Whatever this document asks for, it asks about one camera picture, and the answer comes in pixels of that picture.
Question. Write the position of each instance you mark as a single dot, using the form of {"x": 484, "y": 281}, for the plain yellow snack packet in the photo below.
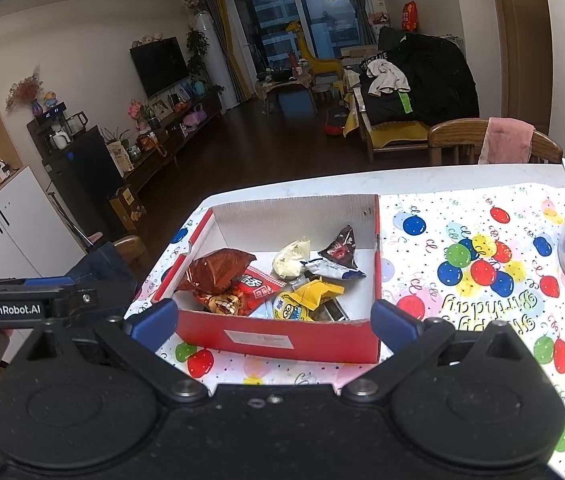
{"x": 317, "y": 292}

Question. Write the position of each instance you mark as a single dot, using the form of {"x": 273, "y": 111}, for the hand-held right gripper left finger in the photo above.
{"x": 155, "y": 322}

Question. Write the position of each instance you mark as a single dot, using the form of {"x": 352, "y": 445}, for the dried flowers in vase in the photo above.
{"x": 25, "y": 92}

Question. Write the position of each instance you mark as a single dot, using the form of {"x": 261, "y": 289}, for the shiny red-brown snack bag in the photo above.
{"x": 217, "y": 275}

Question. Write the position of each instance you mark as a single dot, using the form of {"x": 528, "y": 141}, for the green potted plant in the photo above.
{"x": 197, "y": 52}

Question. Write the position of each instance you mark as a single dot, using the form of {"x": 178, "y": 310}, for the red toy car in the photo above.
{"x": 335, "y": 121}

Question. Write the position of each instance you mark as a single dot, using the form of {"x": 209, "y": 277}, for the pink towel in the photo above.
{"x": 506, "y": 140}

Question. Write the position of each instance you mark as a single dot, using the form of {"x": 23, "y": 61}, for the light blue cookie packet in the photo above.
{"x": 262, "y": 311}

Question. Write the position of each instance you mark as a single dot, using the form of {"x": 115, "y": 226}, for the silver foil snack packet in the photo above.
{"x": 336, "y": 312}

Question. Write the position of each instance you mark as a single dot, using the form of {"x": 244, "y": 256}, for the brown cardboard box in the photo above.
{"x": 127, "y": 207}

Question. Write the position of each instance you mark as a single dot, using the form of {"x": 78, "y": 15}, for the yellow giraffe toy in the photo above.
{"x": 315, "y": 55}

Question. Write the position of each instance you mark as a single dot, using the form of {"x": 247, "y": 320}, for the blue denim jacket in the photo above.
{"x": 100, "y": 265}

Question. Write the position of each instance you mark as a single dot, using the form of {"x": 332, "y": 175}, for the cream crinkled snack packet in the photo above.
{"x": 292, "y": 259}

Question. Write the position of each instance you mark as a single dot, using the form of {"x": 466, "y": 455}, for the wooden chair with towel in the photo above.
{"x": 454, "y": 140}

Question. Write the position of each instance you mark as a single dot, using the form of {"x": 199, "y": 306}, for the balloon print tablecloth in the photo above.
{"x": 487, "y": 310}

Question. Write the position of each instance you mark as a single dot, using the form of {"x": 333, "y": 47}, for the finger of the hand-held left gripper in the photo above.
{"x": 50, "y": 281}
{"x": 87, "y": 300}

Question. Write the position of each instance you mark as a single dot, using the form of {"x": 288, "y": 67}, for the white kettle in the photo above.
{"x": 60, "y": 140}

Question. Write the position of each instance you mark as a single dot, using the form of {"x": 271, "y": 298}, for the dark brown snack packet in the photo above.
{"x": 341, "y": 250}

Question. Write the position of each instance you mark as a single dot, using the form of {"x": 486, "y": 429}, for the yellow cartoon snack packet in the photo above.
{"x": 290, "y": 309}

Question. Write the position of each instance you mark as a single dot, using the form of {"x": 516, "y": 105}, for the white paper bag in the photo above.
{"x": 121, "y": 157}

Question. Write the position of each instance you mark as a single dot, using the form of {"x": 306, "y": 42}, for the red cardboard box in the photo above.
{"x": 282, "y": 337}

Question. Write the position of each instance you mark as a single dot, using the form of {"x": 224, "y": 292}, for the yellow seat cushion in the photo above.
{"x": 397, "y": 135}

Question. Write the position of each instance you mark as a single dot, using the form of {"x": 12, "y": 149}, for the black coat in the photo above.
{"x": 437, "y": 80}

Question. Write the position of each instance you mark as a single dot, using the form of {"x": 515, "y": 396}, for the red biscuit packet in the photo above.
{"x": 257, "y": 287}

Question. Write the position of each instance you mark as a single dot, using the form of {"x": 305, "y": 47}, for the white standing air conditioner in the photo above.
{"x": 217, "y": 60}

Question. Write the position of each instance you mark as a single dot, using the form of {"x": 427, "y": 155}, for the white crumpled cloth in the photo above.
{"x": 388, "y": 79}

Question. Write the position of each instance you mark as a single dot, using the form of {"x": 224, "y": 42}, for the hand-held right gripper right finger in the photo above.
{"x": 393, "y": 324}

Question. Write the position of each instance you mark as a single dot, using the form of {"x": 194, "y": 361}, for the wall television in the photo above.
{"x": 160, "y": 66}

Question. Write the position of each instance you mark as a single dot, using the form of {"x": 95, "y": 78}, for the white and blue snack packet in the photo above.
{"x": 332, "y": 270}

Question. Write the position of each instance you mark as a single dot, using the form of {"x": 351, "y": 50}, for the wooden chair with jacket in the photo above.
{"x": 130, "y": 250}

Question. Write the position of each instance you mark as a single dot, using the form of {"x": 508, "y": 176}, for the red hanging bag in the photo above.
{"x": 410, "y": 15}

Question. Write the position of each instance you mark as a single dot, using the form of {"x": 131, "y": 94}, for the white floor cabinet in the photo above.
{"x": 17, "y": 225}

